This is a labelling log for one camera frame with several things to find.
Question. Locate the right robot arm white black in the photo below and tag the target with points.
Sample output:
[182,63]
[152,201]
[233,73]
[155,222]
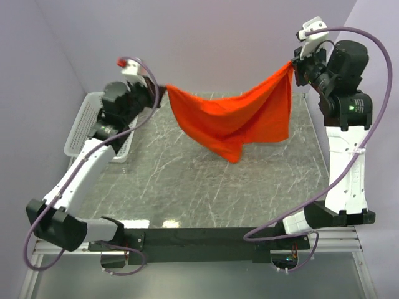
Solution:
[347,115]

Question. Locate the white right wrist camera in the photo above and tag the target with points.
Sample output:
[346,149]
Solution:
[313,40]

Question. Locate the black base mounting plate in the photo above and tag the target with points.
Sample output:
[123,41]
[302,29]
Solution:
[205,245]

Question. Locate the orange t-shirt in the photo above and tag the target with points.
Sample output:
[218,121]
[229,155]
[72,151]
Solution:
[225,125]

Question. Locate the white perforated plastic basket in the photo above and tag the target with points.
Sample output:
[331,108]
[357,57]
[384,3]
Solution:
[84,121]

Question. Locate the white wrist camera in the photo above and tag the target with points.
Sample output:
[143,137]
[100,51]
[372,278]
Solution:
[132,71]
[313,40]

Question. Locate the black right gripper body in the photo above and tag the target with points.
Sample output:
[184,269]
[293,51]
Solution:
[307,70]

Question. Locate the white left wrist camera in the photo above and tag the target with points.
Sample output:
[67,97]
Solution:
[132,71]

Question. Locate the aluminium frame rail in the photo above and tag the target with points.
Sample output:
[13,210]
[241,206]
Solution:
[344,239]

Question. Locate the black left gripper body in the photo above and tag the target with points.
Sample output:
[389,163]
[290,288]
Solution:
[142,96]

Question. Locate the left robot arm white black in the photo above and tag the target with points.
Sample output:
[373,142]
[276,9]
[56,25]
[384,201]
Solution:
[53,218]

